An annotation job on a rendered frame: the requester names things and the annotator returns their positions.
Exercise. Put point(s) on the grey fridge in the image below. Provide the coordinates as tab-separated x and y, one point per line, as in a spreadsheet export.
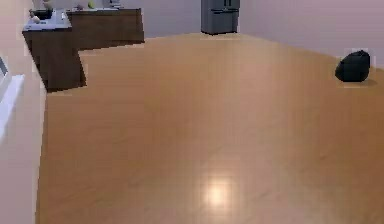
220	18

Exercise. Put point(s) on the dark brown kitchen counter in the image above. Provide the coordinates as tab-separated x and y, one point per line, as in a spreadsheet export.
63	56

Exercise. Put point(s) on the yellow-green apple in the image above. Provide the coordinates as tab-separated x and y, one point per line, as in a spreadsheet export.
91	4

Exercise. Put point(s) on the black rubbish bag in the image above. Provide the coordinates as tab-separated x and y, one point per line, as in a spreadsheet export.
354	66

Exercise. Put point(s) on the black pan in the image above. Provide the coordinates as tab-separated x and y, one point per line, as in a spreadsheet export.
43	14

